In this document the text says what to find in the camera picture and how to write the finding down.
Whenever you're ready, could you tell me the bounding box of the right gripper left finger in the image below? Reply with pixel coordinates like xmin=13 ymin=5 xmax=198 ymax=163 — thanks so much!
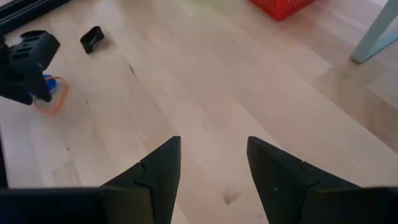
xmin=0 ymin=136 xmax=182 ymax=224

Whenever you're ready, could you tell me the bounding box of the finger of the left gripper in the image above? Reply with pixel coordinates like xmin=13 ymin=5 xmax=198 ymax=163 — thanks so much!
xmin=9 ymin=29 xmax=62 ymax=103
xmin=0 ymin=35 xmax=34 ymax=106

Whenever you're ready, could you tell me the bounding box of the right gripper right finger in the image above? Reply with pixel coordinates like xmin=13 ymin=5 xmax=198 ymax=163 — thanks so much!
xmin=246 ymin=136 xmax=398 ymax=224

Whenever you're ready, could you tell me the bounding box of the red plastic basket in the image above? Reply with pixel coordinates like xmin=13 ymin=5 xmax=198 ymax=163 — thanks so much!
xmin=248 ymin=0 xmax=317 ymax=22

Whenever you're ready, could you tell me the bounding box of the black silicone wristband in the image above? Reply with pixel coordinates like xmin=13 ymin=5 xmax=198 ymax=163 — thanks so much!
xmin=80 ymin=26 xmax=105 ymax=55

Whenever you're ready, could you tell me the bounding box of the green perforated metal shelf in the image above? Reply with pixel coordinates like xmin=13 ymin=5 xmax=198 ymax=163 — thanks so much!
xmin=351 ymin=0 xmax=398 ymax=65

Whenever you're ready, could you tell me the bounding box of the black aluminium table frame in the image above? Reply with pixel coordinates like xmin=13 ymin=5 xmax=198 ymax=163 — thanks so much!
xmin=0 ymin=0 xmax=72 ymax=35

